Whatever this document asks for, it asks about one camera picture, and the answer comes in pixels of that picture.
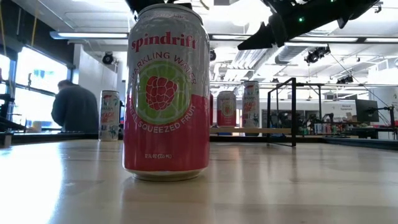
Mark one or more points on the black ceiling spotlight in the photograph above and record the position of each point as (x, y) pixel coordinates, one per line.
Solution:
(213, 55)
(108, 58)

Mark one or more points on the large black-framed window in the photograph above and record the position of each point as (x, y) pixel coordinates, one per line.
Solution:
(37, 93)

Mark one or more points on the person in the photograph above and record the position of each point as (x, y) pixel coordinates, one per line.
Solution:
(74, 109)

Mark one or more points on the dark computer monitor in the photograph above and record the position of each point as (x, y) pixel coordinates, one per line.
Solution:
(367, 110)

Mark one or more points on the black metal bracket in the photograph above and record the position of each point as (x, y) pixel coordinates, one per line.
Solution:
(6, 138)

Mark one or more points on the Spindrift raspberry lime can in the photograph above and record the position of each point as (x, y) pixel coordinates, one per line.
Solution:
(166, 140)
(226, 115)

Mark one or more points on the silver ventilation duct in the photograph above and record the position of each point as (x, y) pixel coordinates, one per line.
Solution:
(289, 54)

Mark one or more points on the short ceiling light strip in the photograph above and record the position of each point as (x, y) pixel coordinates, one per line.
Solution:
(90, 35)

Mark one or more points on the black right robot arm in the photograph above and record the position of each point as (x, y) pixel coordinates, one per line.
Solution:
(342, 12)

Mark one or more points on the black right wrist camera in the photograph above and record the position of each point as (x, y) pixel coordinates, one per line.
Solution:
(280, 5)

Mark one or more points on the long ceiling light strip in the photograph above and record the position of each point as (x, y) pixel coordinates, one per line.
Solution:
(339, 39)

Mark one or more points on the dark office desk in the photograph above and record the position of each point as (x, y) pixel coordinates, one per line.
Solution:
(367, 132)

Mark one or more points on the small black ceiling camera rig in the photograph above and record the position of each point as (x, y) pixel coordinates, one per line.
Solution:
(345, 80)

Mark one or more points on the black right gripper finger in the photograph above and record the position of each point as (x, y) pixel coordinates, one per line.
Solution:
(262, 35)
(255, 46)

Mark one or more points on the black frame wooden shelf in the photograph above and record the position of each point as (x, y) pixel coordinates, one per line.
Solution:
(273, 131)

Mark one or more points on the large black ceiling camera rig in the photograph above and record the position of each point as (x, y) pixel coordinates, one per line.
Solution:
(315, 55)

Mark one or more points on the black table edge rail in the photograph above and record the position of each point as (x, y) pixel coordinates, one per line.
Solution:
(37, 137)

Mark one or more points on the Celsius peach vibe can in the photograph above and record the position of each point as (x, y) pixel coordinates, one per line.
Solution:
(109, 118)
(251, 105)

